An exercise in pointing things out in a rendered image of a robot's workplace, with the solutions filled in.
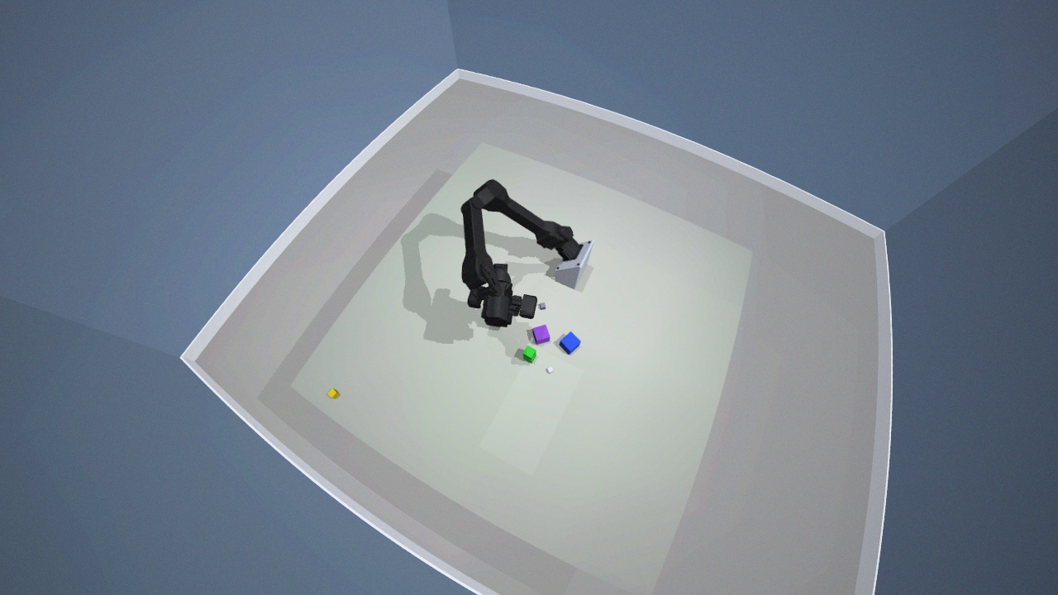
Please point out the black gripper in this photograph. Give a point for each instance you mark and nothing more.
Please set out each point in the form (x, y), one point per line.
(524, 307)

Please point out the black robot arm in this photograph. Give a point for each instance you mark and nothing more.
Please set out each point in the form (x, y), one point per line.
(478, 268)

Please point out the blue cube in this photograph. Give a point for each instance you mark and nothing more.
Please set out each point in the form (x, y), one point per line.
(569, 343)

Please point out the purple block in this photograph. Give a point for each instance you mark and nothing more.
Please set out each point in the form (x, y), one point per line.
(541, 334)

